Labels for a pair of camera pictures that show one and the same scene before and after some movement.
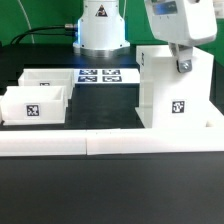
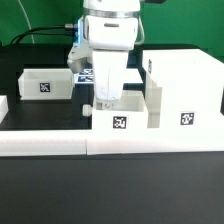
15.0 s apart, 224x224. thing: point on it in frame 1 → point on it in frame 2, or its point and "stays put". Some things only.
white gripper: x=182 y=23 → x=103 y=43
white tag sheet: x=106 y=75 stays put
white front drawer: x=33 y=106 → x=131 y=113
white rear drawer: x=48 y=77 stays put
